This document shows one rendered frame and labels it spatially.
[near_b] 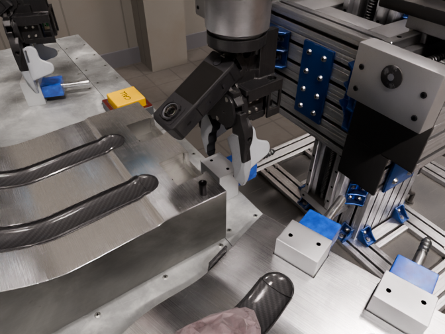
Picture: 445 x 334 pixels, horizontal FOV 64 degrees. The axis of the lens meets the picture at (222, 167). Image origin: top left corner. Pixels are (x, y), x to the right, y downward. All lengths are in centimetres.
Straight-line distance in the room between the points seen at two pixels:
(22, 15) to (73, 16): 199
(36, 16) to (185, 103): 42
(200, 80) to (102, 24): 242
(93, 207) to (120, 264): 8
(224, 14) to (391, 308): 33
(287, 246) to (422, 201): 120
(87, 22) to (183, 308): 256
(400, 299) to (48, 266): 35
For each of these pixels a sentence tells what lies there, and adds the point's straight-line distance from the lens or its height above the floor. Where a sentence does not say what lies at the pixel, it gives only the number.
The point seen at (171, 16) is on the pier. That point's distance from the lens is 275.
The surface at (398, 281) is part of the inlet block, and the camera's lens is 41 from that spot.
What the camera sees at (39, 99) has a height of 81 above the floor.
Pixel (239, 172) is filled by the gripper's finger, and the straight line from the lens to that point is 49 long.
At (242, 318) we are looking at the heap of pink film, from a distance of 34.
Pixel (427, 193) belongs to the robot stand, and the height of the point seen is 21.
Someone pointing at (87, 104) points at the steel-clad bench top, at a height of 80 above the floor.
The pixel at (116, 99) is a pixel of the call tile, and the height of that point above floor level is 84.
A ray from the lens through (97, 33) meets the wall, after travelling 284.
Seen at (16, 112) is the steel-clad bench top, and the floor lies 80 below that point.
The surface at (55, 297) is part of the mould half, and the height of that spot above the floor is 86.
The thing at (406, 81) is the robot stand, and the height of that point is 97.
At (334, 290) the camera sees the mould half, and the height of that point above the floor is 86.
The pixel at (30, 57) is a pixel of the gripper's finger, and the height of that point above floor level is 91.
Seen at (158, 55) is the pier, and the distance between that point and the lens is 279.
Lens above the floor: 119
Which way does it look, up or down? 41 degrees down
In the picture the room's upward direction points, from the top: straight up
